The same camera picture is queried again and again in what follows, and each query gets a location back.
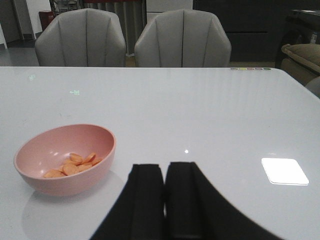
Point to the red waste bin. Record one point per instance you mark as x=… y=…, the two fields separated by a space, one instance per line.
x=46 y=17

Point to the right grey upholstered chair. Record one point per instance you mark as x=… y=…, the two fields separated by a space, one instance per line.
x=183 y=39

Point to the white cabinet block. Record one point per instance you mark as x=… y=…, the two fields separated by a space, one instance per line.
x=154 y=7

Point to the left grey upholstered chair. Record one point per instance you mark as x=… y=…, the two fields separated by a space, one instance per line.
x=82 y=38

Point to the pink plastic bowl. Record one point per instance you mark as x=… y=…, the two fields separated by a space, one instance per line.
x=49 y=149

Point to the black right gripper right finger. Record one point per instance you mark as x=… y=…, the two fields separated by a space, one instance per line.
x=195 y=210

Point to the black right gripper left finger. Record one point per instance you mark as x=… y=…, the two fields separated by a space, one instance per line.
x=138 y=213

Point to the grey upholstered chair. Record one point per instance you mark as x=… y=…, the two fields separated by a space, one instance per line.
x=183 y=39
x=82 y=38

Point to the orange ham slices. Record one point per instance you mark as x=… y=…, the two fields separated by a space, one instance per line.
x=74 y=164

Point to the coloured sticker strip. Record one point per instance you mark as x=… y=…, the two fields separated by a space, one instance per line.
x=251 y=68

